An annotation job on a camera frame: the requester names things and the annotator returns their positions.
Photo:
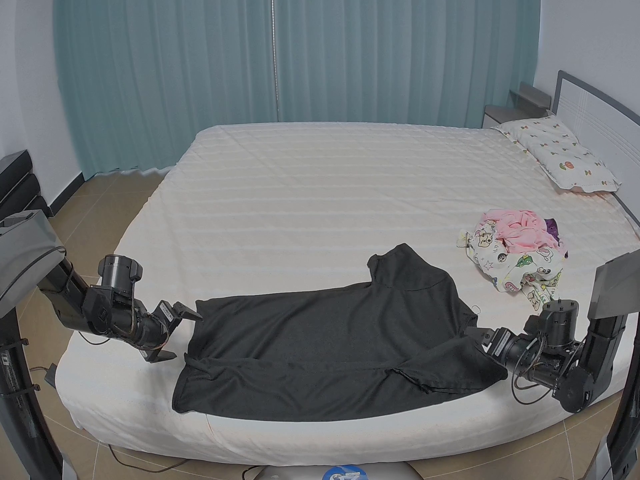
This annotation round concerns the white printed pillow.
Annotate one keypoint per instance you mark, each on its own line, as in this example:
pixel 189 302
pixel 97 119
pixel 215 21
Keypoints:
pixel 560 155

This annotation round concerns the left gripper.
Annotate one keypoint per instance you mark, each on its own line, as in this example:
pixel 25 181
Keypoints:
pixel 152 333

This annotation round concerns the bed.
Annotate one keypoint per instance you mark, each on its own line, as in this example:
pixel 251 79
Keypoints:
pixel 325 193

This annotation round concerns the black T-shirt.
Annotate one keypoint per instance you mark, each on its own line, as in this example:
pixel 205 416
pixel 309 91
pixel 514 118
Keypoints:
pixel 325 333

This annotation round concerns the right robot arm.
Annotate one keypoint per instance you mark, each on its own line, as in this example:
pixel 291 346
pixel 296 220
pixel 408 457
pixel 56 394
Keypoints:
pixel 590 368

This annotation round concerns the blue-green curtain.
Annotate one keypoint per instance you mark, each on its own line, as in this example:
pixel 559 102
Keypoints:
pixel 400 43
pixel 165 68

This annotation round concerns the grey bedside table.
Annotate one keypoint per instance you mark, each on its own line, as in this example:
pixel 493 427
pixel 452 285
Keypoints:
pixel 515 113

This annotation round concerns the black power adapter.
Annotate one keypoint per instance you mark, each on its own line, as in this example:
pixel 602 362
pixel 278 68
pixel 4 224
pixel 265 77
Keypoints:
pixel 53 375

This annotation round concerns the pile of clothes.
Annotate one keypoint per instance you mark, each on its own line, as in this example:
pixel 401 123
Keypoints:
pixel 520 248

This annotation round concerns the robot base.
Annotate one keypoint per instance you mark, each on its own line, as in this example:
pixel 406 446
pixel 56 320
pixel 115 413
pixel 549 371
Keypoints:
pixel 340 473

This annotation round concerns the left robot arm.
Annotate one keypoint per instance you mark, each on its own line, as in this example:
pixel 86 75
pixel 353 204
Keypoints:
pixel 70 303

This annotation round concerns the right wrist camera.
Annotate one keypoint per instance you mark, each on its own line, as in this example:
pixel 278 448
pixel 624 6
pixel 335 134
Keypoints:
pixel 532 325

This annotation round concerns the black chest of drawers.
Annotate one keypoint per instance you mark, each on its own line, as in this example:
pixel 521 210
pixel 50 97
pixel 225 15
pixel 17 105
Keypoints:
pixel 20 193

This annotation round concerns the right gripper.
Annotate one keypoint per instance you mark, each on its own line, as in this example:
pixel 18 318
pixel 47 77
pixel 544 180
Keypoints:
pixel 507 349

